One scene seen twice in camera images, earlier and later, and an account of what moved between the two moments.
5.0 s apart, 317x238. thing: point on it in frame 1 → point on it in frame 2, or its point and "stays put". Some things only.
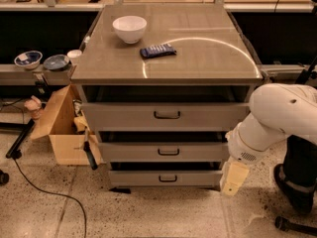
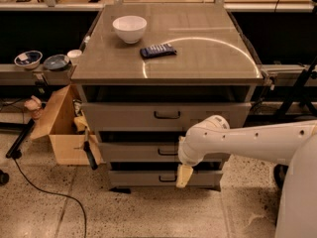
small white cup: [74, 56] stays put
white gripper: [244, 149] → [185, 157]
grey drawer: [164, 152] stays put
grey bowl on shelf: [55, 61] stays put
